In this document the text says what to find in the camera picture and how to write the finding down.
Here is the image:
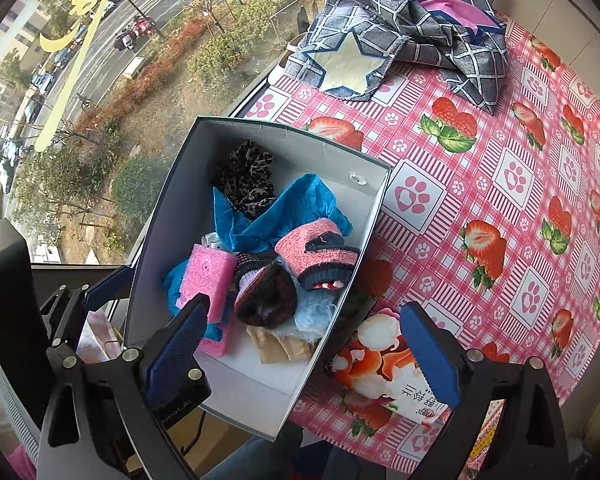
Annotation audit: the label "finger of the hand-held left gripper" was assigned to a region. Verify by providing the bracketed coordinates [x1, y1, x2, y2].
[40, 284, 88, 352]
[82, 265, 131, 311]

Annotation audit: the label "dark knit sock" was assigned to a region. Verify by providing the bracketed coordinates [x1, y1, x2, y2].
[233, 251, 298, 327]

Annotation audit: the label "beige socks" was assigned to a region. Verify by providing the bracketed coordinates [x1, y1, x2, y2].
[245, 325, 323, 366]

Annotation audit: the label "light blue fluffy cloth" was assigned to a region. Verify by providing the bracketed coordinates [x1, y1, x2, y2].
[275, 287, 346, 343]

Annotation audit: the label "pink sponge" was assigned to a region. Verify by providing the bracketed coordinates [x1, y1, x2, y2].
[176, 243, 238, 358]

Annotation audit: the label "leopard print scrunchie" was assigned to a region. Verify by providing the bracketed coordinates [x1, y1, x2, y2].
[212, 140, 280, 218]

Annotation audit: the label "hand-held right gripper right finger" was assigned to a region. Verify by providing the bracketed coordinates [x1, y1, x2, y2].
[399, 301, 571, 480]

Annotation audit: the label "pink striped knit sock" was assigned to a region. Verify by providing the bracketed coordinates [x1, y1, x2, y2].
[274, 217, 361, 292]

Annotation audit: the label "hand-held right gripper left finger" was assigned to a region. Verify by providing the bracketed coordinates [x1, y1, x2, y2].
[36, 294, 213, 480]

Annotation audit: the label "dark blue plaid cloth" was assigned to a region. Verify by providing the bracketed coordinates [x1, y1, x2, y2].
[285, 0, 511, 116]

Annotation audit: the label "grey cardboard box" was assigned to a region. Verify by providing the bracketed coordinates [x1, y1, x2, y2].
[122, 116, 393, 442]

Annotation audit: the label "pink strawberry printed tablecloth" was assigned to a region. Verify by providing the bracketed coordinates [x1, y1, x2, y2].
[245, 15, 600, 476]

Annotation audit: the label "pink strawberry snack packet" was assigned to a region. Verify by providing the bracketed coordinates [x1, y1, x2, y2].
[325, 310, 453, 441]

